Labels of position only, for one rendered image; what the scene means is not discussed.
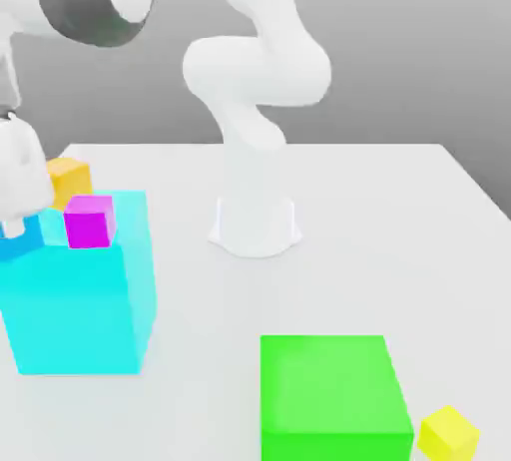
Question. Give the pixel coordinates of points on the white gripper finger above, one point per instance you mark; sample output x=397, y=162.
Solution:
x=13, y=228

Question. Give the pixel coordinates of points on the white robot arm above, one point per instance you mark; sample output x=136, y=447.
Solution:
x=255, y=70

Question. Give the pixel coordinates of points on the small orange cube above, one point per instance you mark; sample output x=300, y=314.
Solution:
x=72, y=179

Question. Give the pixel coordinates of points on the large green box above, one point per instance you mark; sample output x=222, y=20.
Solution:
x=327, y=389

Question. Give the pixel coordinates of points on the small magenta cube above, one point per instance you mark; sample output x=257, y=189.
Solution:
x=87, y=229

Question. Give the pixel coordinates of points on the small yellow cube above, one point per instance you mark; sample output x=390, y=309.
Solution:
x=447, y=435

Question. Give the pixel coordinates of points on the large cyan box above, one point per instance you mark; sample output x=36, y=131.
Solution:
x=76, y=309

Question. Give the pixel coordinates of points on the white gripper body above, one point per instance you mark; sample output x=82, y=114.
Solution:
x=22, y=173

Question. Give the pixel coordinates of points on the small blue cube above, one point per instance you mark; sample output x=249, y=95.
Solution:
x=32, y=235

